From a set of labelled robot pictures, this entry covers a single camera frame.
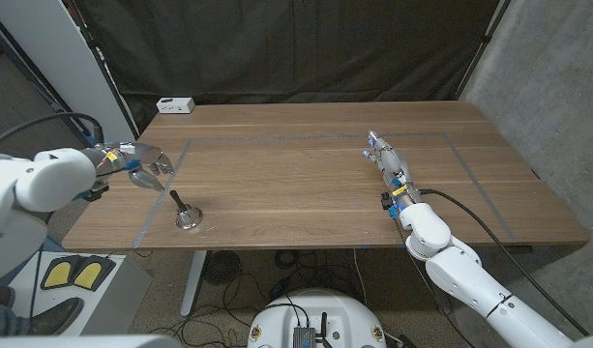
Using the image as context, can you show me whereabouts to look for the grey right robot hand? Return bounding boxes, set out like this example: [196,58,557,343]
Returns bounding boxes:
[362,129,421,195]

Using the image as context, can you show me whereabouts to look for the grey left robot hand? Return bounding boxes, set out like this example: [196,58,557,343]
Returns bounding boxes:
[82,140,175,193]

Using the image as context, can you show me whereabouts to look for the silver handbell with black handle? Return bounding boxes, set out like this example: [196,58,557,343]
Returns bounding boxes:
[168,189,204,231]

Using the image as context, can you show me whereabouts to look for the white power strip box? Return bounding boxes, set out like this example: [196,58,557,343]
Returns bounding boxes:
[156,97,196,115]

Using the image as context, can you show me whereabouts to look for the black backdrop stand pole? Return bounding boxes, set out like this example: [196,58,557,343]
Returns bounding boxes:
[62,0,141,141]
[454,0,513,102]

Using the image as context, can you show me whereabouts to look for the yellow black foot pedal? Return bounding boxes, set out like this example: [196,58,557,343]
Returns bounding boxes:
[40,254,80,291]
[71,255,117,292]

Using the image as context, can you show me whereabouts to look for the white table leg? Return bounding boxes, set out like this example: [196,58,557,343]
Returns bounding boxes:
[180,249,209,318]

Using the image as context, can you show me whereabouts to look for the white pedal platform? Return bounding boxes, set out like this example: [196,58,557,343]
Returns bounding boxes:
[8,250,155,337]

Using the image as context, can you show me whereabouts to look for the black round floor fan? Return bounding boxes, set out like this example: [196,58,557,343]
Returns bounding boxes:
[202,249,243,286]

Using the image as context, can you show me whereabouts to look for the white leaning panel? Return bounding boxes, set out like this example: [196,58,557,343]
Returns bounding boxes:
[0,0,137,154]

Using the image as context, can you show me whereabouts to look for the grey table leg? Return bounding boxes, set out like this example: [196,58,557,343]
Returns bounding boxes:
[419,246,453,315]

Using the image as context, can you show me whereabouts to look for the black backdrop cloth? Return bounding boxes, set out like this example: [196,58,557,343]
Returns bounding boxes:
[75,0,500,131]

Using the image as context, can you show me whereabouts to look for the white robot torso base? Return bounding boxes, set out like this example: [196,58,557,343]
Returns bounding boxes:
[247,288,388,348]

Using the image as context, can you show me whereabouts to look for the black power adapter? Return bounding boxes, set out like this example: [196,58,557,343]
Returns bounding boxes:
[269,279,290,299]

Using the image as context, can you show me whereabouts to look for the dark leather shoe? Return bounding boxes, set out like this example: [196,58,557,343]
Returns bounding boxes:
[28,296,84,336]

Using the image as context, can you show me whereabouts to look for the grey radio box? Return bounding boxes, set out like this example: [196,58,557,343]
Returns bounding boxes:
[292,326,317,348]

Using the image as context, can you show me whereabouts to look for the person's blue jeans leg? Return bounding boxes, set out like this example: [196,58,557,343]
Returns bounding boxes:
[0,284,34,337]

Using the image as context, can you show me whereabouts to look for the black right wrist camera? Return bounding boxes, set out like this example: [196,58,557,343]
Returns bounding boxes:
[380,191,399,218]

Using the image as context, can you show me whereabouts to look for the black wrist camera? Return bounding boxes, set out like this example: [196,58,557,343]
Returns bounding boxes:
[380,191,399,218]
[75,183,109,203]

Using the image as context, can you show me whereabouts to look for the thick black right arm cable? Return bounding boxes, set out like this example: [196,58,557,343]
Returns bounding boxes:
[418,188,592,338]

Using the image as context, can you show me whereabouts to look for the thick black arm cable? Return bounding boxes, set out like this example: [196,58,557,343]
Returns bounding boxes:
[0,111,106,149]
[418,188,592,338]

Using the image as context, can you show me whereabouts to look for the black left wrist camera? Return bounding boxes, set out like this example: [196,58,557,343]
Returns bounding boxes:
[75,183,109,203]

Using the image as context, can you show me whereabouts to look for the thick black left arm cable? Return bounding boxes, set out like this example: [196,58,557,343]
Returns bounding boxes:
[0,111,106,149]

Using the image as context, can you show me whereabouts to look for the white floor cable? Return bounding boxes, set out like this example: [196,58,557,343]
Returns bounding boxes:
[352,248,370,306]

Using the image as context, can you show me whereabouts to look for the black floor cable tangle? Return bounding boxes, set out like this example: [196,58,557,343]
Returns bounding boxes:
[145,248,370,348]

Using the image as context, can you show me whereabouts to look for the thin black left wrist cable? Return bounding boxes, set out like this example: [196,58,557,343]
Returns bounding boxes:
[28,241,45,335]

